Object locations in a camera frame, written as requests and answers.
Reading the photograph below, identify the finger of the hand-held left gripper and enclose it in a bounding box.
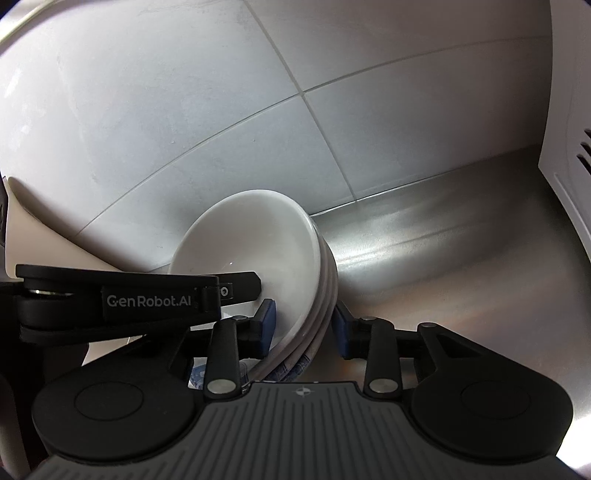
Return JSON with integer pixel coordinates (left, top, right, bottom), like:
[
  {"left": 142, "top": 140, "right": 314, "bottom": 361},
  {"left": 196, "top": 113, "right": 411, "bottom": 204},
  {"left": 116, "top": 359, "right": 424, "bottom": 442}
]
[{"left": 16, "top": 264, "right": 265, "bottom": 302}]

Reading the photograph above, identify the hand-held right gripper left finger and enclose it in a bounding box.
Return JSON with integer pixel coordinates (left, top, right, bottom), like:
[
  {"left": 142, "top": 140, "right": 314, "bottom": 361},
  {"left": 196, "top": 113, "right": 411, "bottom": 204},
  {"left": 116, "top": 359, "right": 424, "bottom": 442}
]
[{"left": 139, "top": 298, "right": 279, "bottom": 400}]

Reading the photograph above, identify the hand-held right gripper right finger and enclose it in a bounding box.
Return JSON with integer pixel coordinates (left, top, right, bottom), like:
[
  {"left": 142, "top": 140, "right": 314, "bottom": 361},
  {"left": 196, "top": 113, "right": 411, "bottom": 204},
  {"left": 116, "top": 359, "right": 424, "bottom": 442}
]
[{"left": 332, "top": 303, "right": 502, "bottom": 398}]

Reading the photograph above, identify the beige electric kettle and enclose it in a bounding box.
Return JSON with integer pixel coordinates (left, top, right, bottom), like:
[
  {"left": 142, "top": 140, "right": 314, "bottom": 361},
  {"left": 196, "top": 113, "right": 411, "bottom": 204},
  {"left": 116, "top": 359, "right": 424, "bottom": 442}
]
[{"left": 0, "top": 174, "right": 171, "bottom": 370}]

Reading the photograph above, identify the white microwave oven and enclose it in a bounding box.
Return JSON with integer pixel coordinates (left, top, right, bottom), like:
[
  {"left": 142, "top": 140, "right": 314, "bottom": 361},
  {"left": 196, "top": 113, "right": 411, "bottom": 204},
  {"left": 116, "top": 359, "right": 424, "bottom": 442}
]
[{"left": 537, "top": 0, "right": 591, "bottom": 265}]

